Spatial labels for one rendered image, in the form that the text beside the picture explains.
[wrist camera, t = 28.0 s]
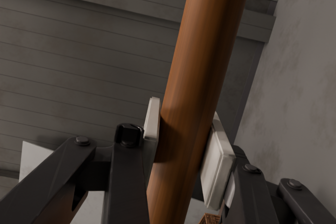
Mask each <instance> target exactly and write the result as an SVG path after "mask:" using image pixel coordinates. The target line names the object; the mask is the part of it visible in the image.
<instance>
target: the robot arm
mask: <svg viewBox="0 0 336 224"><path fill-rule="evenodd" d="M161 101H162V100H160V98H157V97H153V96H152V98H150V100H149V105H148V110H147V114H146V119H145V123H144V126H140V125H136V124H132V123H120V124H118V125H117V126H116V131H115V136H114V141H113V146H110V147H97V142H96V141H95V140H93V139H92V138H89V137H86V136H83V135H81V136H80V135H77V136H73V137H70V138H68V139H67V140H66V141H65V142H64V143H63V144H62V145H60V146H59V147H58V148H57V149H56V150H55V151H54V152H53V153H52V154H50V155H49V156H48V157H47V158H46V159H45V160H44V161H43V162H41V163H40V164H39V165H38V166H37V167H36V168H35V169H34V170H33V171H31V172H30V173H29V174H28V175H27V176H26V177H25V178H24V179H22V180H21V181H20V182H19V183H18V184H17V185H16V186H15V187H14V188H12V189H11V190H10V191H9V192H8V193H7V194H6V195H5V196H3V197H2V198H1V199H0V224H70V223H71V221H72V220H73V218H74V217H75V215H76V214H77V212H78V210H79V209H80V207H81V206H82V204H83V203H84V201H85V199H86V198H87V196H88V193H89V191H104V195H103V204H102V213H101V222H100V224H150V217H149V208H148V200H147V188H148V184H149V180H150V176H151V171H152V167H153V163H154V159H155V154H156V150H157V146H158V142H159V128H160V113H161ZM199 173H200V179H201V185H202V192H203V198H204V204H205V207H206V208H207V209H210V210H214V211H218V210H219V209H221V206H222V203H223V199H224V202H225V203H224V206H223V210H222V213H221V216H220V219H219V222H218V224H221V223H222V224H297V223H298V224H336V219H335V217H334V216H333V215H332V214H331V213H330V212H329V211H328V210H327V209H326V208H325V207H324V205H323V204H322V203H321V202H320V201H319V200H318V199H317V198H316V197H315V196H314V195H313V194H312V192H311V191H310V190H309V189H308V188H307V187H306V186H305V185H303V184H302V183H300V182H299V181H297V180H295V179H290V178H282V179H280V182H279V185H277V184H274V183H271V182H269V181H266V180H265V177H264V174H263V172H262V171H261V170H260V169H259V168H257V167H255V166H253V165H251V164H250V162H249V160H248V158H247V156H246V154H245V152H244V151H243V150H242V149H241V148H240V147H239V146H237V145H233V144H230V142H229V139H228V137H227V135H226V133H225V130H224V128H223V126H222V123H221V121H220V119H219V116H218V114H217V112H216V111H215V114H214V117H213V121H212V124H211V128H210V132H209V135H208V139H207V142H206V146H205V149H204V153H203V157H202V160H201V164H200V167H199Z"/></svg>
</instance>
